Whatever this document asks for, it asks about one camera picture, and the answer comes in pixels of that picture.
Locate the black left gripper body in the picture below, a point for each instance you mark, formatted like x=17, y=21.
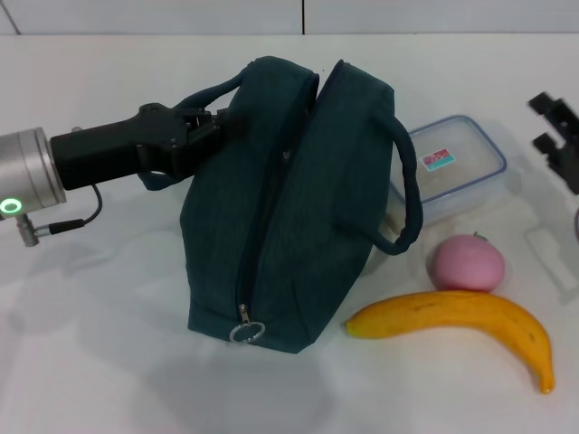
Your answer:
x=104, y=149

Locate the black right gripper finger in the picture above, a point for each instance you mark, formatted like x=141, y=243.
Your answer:
x=553, y=147
x=561, y=110

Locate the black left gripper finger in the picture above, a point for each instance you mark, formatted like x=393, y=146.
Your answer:
x=231, y=123
x=196, y=114

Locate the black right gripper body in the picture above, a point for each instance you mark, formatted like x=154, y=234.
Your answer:
x=572, y=163

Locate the clear plastic food container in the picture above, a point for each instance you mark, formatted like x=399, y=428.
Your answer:
x=457, y=158

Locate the dark teal insulated lunch bag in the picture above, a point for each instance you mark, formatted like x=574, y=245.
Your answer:
x=316, y=181

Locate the pink toy peach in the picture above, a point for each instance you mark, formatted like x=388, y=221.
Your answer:
x=468, y=263

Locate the yellow toy banana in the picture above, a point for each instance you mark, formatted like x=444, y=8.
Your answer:
x=452, y=314

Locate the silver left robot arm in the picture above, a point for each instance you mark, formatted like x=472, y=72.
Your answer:
x=27, y=167

